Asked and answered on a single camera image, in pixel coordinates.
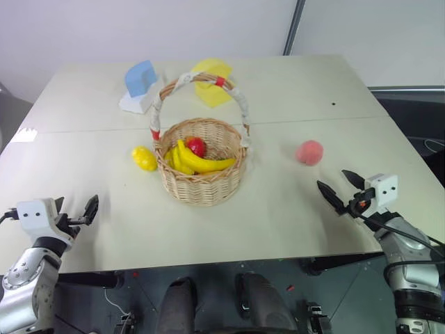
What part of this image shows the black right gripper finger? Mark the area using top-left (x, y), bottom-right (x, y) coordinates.
top-left (341, 169), bottom-right (366, 191)
top-left (316, 180), bottom-right (347, 217)

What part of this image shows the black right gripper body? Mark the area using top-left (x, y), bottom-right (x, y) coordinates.
top-left (342, 186), bottom-right (378, 219)

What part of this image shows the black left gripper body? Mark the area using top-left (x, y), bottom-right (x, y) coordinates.
top-left (54, 212), bottom-right (84, 241)

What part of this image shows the wicker basket with handle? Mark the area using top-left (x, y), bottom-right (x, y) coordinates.
top-left (149, 70), bottom-right (257, 207)

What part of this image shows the pink peach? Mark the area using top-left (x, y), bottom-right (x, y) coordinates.
top-left (295, 140), bottom-right (325, 166)

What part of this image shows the yellow lemon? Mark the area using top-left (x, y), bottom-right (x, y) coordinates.
top-left (131, 145), bottom-right (159, 172)

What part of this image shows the yellow banana bunch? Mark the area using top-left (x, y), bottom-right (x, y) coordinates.
top-left (163, 138), bottom-right (237, 175)

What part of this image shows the white foam block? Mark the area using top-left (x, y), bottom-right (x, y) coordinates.
top-left (119, 74), bottom-right (165, 115)

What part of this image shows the red apple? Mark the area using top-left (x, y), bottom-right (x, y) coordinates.
top-left (186, 136), bottom-right (207, 157)

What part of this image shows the dark rounded shape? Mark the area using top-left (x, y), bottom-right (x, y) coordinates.
top-left (161, 277), bottom-right (196, 334)

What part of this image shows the blue foam block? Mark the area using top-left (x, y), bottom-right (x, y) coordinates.
top-left (124, 60), bottom-right (158, 98)

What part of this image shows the yellow foam block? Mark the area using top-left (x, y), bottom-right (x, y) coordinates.
top-left (191, 58), bottom-right (234, 108)

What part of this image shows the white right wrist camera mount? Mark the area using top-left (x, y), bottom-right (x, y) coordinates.
top-left (363, 173), bottom-right (400, 212)

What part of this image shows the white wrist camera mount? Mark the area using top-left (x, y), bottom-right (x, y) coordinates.
top-left (363, 173), bottom-right (400, 212)
top-left (16, 198), bottom-right (74, 241)

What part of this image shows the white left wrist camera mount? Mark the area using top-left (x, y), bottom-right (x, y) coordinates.
top-left (16, 198), bottom-right (74, 241)

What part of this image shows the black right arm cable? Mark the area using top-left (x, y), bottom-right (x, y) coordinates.
top-left (357, 212), bottom-right (445, 260)

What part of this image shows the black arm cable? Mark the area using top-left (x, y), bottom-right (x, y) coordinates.
top-left (357, 212), bottom-right (445, 260)
top-left (0, 207), bottom-right (19, 224)

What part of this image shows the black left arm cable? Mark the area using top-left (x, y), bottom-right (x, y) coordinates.
top-left (0, 207), bottom-right (19, 224)

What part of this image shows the thin white wire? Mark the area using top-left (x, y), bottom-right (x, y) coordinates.
top-left (104, 287), bottom-right (134, 316)

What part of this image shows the grey metal post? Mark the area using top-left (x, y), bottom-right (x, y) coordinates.
top-left (282, 0), bottom-right (307, 56)

